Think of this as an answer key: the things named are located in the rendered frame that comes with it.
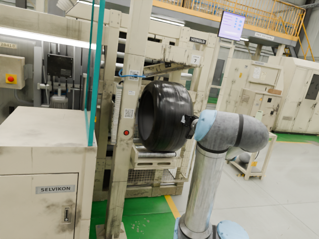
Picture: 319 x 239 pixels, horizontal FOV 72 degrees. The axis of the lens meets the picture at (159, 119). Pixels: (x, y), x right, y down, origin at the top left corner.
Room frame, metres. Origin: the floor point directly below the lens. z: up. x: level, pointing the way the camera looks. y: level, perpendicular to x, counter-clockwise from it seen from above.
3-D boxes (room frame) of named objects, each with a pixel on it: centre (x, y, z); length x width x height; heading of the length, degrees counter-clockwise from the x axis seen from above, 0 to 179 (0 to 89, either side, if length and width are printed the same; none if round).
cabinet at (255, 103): (5.85, -2.54, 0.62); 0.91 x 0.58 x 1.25; 110
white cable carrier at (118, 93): (1.61, 0.33, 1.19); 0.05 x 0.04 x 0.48; 22
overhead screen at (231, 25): (5.44, -1.26, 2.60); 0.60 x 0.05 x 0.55; 110
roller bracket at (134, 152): (1.72, 0.20, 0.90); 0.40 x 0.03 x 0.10; 22
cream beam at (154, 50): (2.11, 0.03, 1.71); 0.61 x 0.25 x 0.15; 112
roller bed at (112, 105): (2.05, 0.38, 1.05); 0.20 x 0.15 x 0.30; 112
